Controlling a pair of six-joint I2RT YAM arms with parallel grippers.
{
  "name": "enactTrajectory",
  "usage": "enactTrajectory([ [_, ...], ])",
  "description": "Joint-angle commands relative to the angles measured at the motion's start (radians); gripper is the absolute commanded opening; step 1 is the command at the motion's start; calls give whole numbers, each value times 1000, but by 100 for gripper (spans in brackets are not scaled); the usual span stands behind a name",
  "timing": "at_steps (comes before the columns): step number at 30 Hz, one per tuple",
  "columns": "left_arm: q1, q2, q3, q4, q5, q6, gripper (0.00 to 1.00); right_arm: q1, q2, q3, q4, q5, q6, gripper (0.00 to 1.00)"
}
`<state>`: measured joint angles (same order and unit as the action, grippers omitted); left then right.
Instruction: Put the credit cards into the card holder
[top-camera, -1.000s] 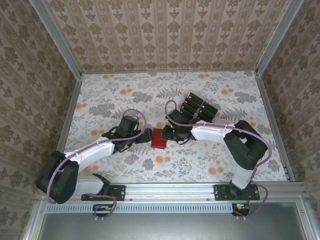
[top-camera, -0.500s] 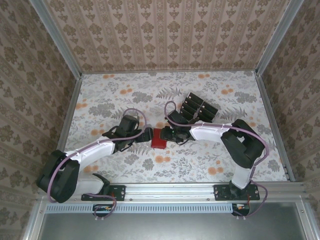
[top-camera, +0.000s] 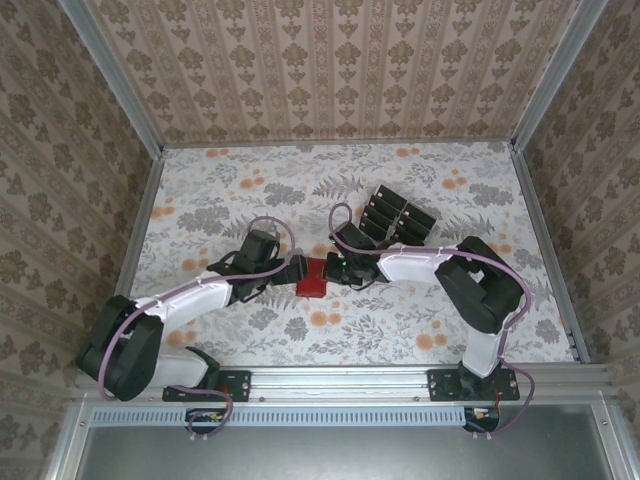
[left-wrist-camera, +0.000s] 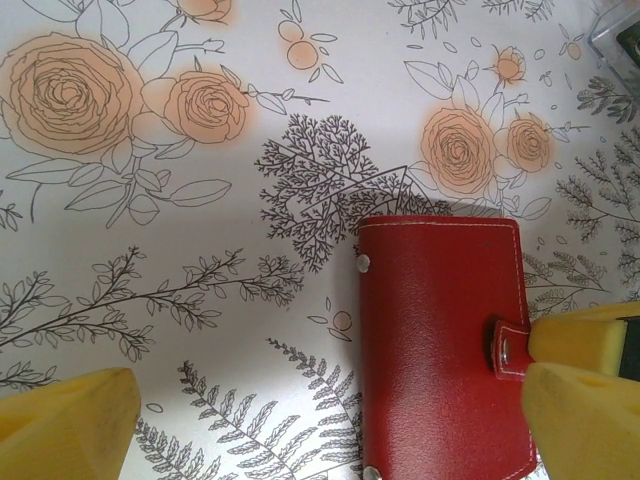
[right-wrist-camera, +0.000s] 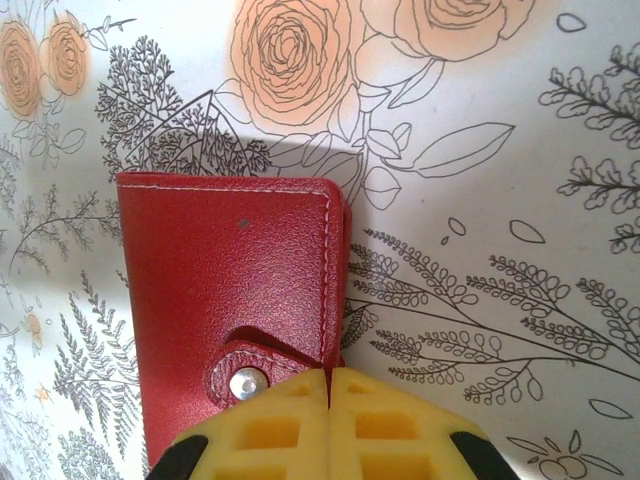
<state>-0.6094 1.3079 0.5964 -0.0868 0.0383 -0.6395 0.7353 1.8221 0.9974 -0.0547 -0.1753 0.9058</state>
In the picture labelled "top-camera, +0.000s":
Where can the black credit card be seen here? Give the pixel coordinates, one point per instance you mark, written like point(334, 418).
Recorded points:
point(374, 226)
point(412, 230)
point(378, 215)
point(391, 192)
point(407, 239)
point(384, 204)
point(417, 220)
point(421, 210)

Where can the red leather card holder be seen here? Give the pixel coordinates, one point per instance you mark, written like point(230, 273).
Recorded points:
point(312, 287)

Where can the aluminium table edge rail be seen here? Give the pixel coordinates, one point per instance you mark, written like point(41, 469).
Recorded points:
point(547, 250)
point(139, 225)

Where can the long aluminium base rail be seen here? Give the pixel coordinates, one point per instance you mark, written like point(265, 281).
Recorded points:
point(340, 382)

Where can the floral patterned table cover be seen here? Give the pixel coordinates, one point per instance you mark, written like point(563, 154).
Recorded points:
point(225, 175)

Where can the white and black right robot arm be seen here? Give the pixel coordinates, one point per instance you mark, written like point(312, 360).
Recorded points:
point(415, 267)

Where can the grey metal panel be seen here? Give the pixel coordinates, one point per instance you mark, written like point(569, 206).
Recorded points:
point(350, 455)

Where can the small black connector board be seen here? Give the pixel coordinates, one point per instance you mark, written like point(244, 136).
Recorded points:
point(205, 416)
point(482, 416)

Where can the aluminium frame post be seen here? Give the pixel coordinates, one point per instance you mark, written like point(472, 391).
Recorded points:
point(116, 80)
point(556, 75)

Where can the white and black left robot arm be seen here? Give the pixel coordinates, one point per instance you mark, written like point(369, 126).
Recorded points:
point(190, 302)

